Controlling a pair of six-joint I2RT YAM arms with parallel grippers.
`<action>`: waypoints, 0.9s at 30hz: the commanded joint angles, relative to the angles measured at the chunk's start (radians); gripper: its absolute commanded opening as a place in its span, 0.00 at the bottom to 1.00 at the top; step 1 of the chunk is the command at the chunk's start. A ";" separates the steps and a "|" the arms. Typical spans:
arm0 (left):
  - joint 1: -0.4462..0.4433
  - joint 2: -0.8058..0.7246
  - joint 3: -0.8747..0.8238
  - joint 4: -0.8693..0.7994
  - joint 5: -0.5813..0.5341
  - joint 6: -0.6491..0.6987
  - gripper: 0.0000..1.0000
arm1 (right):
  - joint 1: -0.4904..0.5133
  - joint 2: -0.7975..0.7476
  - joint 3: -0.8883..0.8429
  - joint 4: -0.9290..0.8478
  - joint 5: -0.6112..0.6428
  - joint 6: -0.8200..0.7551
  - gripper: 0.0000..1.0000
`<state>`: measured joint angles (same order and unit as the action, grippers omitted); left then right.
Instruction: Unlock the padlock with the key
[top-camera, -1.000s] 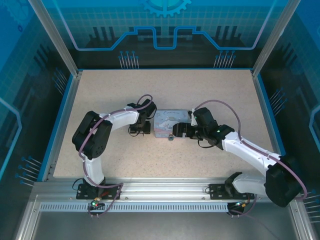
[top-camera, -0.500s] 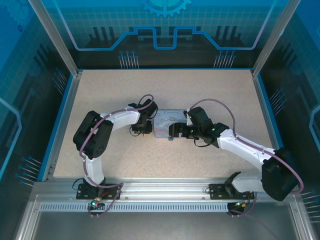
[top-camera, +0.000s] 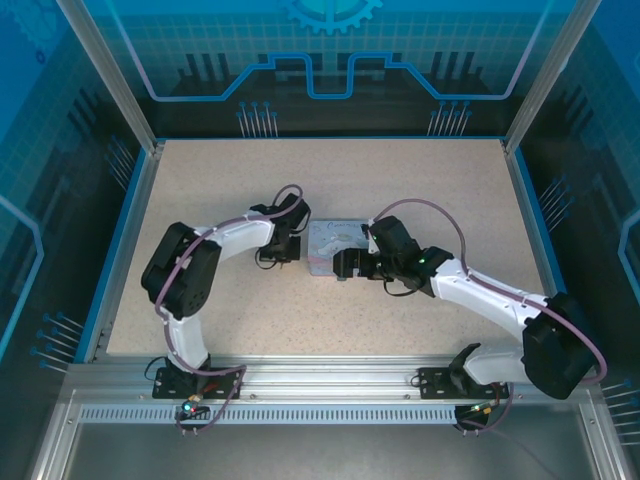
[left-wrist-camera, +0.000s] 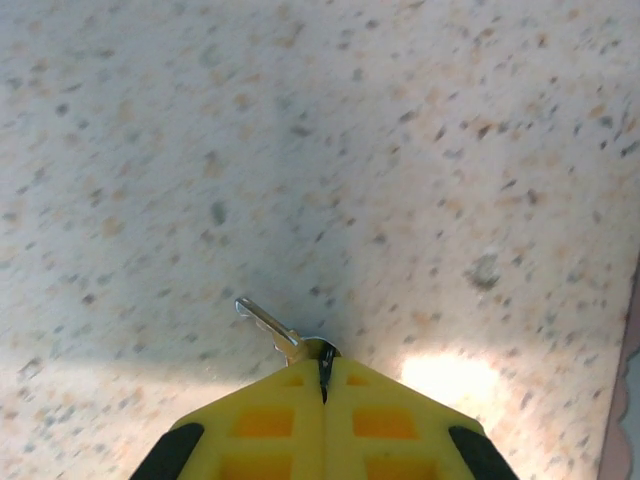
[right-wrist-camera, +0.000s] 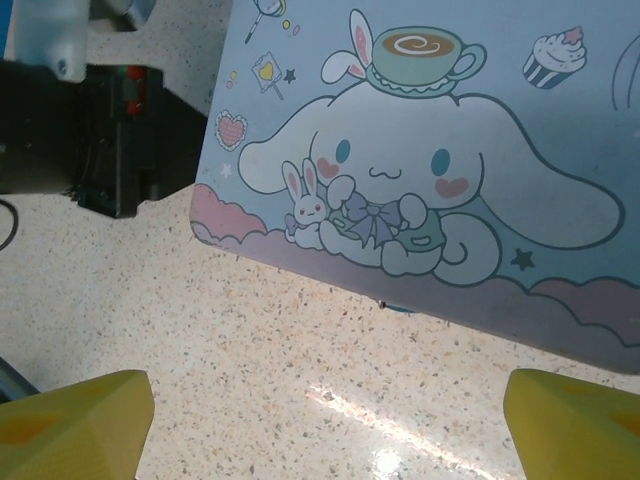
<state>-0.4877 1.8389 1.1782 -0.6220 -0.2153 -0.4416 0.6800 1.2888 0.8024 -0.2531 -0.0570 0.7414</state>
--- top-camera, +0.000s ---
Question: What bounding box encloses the aluminium side frame rail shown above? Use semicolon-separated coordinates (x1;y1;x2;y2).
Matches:
502;142;576;361
82;142;164;364

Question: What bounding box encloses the small LED connector board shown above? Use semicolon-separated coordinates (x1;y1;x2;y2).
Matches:
467;398;503;417
180;393;210;420

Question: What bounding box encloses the grey pink padlock case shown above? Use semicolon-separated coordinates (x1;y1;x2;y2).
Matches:
308;218;374;280

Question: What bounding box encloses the aluminium corner post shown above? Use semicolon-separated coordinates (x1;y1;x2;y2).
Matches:
502;0;604;154
54;0;166;154

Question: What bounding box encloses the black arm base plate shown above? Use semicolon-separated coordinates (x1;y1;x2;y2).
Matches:
417;366;514;401
152;366;245;401

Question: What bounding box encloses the aluminium front frame rail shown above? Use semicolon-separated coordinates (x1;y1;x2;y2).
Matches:
64;355;599;406

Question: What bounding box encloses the slotted grey cable duct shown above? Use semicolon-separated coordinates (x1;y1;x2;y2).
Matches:
77;405;501;426

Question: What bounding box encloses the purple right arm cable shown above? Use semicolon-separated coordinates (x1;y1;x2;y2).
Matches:
369;198;610;480

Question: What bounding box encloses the grey metal shelf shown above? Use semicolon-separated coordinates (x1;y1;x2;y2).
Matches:
29;389;631;480

